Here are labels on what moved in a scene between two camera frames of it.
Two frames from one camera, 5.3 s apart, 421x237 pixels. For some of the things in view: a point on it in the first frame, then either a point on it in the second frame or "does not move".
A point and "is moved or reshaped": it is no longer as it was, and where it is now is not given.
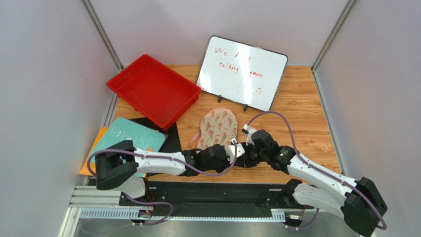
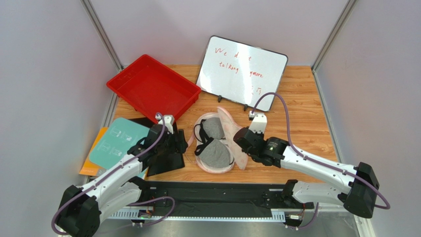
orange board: (84, 170) does not move
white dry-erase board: (241, 74) does not move
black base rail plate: (205, 197) does not move
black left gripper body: (219, 167) to (169, 146)
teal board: (123, 129) does not move
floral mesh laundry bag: (217, 126) is moved or reshaped
